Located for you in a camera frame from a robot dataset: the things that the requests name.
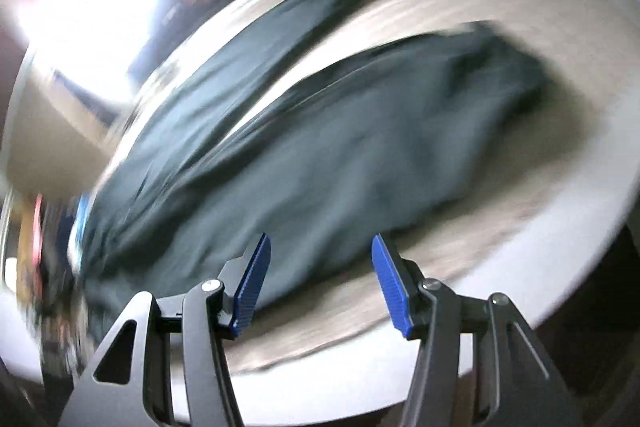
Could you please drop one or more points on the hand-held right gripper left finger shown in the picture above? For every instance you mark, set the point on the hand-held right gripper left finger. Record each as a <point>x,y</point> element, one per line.
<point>252,277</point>

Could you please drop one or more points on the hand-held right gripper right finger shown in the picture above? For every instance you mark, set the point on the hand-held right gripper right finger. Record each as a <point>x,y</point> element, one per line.
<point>392,282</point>

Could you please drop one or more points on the dark grey pants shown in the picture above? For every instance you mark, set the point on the dark grey pants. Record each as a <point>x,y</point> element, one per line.
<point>325,147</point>

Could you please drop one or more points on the light blue garment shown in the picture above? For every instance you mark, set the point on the light blue garment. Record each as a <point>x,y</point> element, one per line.
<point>81,217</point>

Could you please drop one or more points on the pink garment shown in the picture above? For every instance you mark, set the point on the pink garment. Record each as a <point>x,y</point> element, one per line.
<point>37,227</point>

